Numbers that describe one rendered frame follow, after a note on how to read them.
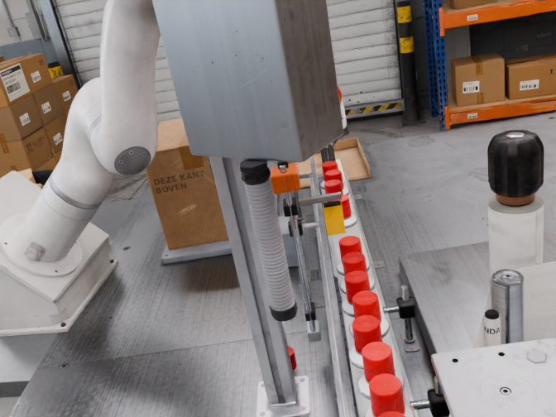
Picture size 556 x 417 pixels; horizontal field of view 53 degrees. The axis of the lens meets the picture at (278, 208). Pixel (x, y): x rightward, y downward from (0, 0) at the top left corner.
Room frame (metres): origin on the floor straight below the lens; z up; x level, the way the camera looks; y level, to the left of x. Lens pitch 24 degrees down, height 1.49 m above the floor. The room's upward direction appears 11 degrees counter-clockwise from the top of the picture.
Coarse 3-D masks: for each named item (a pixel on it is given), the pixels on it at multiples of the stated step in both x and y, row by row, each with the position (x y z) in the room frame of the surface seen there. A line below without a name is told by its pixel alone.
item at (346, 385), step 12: (312, 156) 1.51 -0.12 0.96; (312, 168) 1.41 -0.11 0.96; (324, 228) 1.05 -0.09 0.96; (324, 240) 0.99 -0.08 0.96; (324, 252) 0.94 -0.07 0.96; (336, 300) 0.78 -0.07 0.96; (336, 312) 0.75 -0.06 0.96; (336, 324) 0.71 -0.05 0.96; (336, 336) 0.69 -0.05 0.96; (348, 372) 0.60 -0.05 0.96; (348, 384) 0.58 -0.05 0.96; (348, 396) 0.56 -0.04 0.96; (348, 408) 0.54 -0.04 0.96
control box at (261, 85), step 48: (192, 0) 0.63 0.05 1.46; (240, 0) 0.59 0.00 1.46; (288, 0) 0.58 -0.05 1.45; (192, 48) 0.64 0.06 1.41; (240, 48) 0.60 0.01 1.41; (288, 48) 0.57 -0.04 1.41; (192, 96) 0.65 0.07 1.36; (240, 96) 0.61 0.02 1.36; (288, 96) 0.57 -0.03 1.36; (336, 96) 0.63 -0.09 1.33; (192, 144) 0.67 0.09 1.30; (240, 144) 0.62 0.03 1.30; (288, 144) 0.57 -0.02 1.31
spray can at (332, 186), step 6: (330, 180) 1.00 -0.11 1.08; (336, 180) 0.99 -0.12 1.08; (324, 186) 0.98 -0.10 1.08; (330, 186) 0.97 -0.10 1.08; (336, 186) 0.97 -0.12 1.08; (330, 192) 0.97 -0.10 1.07; (336, 192) 0.97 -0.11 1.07; (342, 192) 0.98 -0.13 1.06; (330, 240) 0.97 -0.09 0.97; (330, 246) 0.98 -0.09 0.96; (330, 252) 0.98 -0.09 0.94; (336, 270) 0.97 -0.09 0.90; (336, 276) 0.97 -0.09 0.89
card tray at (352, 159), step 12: (336, 144) 1.89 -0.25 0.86; (348, 144) 1.89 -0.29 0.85; (336, 156) 1.83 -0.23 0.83; (348, 156) 1.80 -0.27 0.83; (360, 156) 1.78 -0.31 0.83; (300, 168) 1.78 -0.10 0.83; (348, 168) 1.69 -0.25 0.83; (360, 168) 1.67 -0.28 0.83; (300, 180) 1.67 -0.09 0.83; (348, 180) 1.59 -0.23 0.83
